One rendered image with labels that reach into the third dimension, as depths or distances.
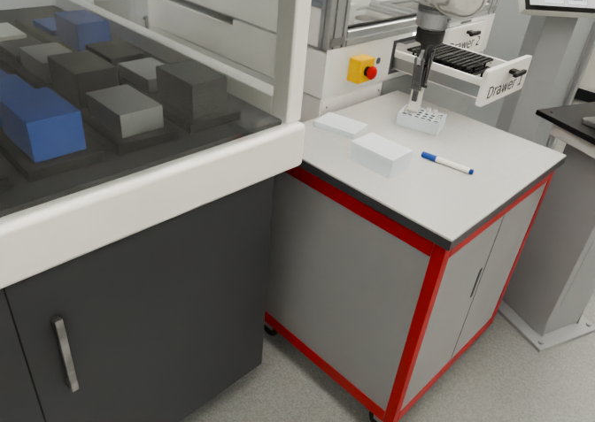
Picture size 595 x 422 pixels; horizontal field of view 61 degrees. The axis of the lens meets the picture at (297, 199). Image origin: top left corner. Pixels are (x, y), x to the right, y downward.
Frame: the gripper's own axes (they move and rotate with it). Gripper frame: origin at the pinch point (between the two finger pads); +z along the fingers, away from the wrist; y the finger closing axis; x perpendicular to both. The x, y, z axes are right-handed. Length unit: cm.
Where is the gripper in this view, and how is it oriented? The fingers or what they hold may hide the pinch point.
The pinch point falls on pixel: (415, 99)
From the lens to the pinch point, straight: 152.3
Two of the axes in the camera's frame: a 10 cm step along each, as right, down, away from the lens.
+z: -0.8, 8.4, 5.4
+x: -8.8, -3.2, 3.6
